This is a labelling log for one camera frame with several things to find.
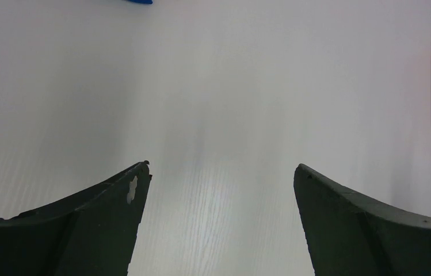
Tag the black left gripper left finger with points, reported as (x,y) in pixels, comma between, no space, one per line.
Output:
(91,232)

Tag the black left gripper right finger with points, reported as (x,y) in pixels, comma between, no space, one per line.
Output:
(349,233)

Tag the folded blue t-shirt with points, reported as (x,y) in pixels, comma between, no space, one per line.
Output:
(142,2)

